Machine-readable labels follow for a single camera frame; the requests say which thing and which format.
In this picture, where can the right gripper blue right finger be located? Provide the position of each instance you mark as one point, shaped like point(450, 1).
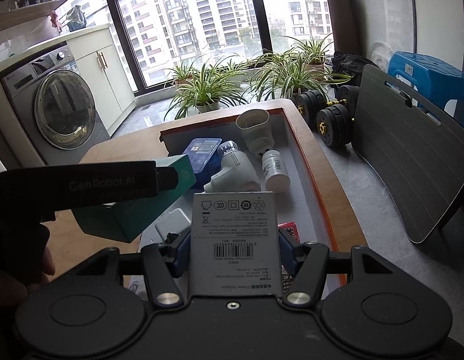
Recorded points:
point(292, 252)

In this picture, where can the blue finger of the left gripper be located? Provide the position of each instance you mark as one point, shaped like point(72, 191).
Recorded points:
point(167, 178)

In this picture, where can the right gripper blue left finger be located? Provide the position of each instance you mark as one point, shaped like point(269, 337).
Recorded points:
point(177, 255)

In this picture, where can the colourful card box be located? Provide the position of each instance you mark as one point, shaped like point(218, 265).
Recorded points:
point(287, 280)

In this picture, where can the white square charger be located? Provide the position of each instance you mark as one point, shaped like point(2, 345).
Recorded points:
point(173, 222)

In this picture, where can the blue plastic case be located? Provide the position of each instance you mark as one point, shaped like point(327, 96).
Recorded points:
point(204, 159)

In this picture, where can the white power adapter box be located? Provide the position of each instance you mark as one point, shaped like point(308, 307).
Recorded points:
point(234, 246)

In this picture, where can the teal cardboard box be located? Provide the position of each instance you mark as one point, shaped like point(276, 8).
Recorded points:
point(124, 221)

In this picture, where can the white pill bottle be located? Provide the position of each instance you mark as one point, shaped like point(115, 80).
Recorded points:
point(276, 177)

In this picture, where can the white oval plug-in socket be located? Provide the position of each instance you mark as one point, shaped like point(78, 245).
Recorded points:
point(256, 131)

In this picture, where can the person left hand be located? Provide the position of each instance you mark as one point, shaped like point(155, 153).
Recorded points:
point(20, 290)

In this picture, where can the orange grey cardboard tray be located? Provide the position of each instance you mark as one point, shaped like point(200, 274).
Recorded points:
point(299, 204)

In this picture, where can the spider plant front left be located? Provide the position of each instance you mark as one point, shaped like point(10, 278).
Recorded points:
point(217, 84)

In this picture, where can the spider plant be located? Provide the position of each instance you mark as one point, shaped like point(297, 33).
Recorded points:
point(217, 84)
point(180, 74)
point(312, 52)
point(286, 75)

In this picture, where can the grey washing machine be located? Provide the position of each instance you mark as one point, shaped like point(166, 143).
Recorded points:
point(48, 115)

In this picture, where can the spider plant back left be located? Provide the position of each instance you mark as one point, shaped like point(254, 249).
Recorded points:
point(180, 74)

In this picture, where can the cream cabinet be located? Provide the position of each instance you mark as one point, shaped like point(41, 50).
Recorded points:
point(99, 64)

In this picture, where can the black dumbbell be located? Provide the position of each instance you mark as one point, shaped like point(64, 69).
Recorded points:
point(334, 124)
point(309, 103)

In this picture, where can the spider plant front right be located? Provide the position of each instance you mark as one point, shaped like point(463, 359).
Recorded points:
point(286, 75)

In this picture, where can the grey folding board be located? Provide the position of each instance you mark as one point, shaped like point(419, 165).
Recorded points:
point(416, 149)

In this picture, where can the spider plant back right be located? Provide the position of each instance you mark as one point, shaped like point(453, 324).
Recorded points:
point(312, 52)

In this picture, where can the black bag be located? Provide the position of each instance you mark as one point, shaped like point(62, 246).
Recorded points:
point(351, 65)

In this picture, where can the white fan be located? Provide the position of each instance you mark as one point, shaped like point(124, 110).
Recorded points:
point(380, 53)

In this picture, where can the brown rolled mat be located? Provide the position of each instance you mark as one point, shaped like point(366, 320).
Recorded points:
point(343, 27)

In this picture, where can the blue plastic stool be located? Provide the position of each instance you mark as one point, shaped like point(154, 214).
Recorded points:
point(434, 79)

